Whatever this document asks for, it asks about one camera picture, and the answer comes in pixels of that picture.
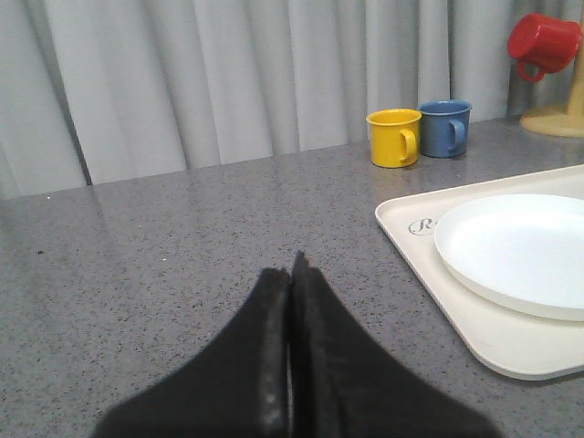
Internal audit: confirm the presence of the red enamel mug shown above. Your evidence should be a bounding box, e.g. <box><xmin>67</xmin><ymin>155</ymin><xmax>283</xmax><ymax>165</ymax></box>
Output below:
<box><xmin>507</xmin><ymin>13</ymin><xmax>583</xmax><ymax>82</ymax></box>

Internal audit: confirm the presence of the grey curtain backdrop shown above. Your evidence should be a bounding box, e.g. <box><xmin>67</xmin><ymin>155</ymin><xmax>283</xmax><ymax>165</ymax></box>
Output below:
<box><xmin>1</xmin><ymin>1</ymin><xmax>582</xmax><ymax>199</ymax></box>

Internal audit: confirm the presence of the white round plate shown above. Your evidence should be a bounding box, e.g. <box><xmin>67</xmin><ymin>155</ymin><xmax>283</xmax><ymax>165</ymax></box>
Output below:
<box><xmin>434</xmin><ymin>193</ymin><xmax>583</xmax><ymax>322</ymax></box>

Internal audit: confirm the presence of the blue enamel mug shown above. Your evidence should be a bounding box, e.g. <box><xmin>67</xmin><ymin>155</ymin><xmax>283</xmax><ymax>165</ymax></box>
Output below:
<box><xmin>419</xmin><ymin>99</ymin><xmax>473</xmax><ymax>158</ymax></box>

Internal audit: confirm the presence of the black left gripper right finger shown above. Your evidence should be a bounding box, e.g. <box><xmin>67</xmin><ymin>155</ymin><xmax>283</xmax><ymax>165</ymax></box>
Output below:
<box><xmin>289</xmin><ymin>252</ymin><xmax>500</xmax><ymax>437</ymax></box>

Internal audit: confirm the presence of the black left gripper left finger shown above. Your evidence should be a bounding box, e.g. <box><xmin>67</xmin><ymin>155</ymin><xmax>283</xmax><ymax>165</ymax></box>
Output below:
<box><xmin>93</xmin><ymin>268</ymin><xmax>289</xmax><ymax>437</ymax></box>

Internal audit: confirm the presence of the cream rabbit serving tray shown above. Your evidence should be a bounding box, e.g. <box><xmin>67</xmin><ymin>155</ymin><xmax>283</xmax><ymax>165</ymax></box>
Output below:
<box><xmin>375</xmin><ymin>165</ymin><xmax>583</xmax><ymax>381</ymax></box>

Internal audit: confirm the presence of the wooden mug tree stand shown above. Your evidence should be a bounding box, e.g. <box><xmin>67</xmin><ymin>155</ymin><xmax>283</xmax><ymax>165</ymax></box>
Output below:
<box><xmin>520</xmin><ymin>43</ymin><xmax>584</xmax><ymax>138</ymax></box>

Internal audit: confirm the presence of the yellow enamel mug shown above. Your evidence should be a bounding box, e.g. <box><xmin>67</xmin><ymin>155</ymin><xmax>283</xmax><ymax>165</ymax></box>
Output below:
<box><xmin>366</xmin><ymin>109</ymin><xmax>422</xmax><ymax>169</ymax></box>

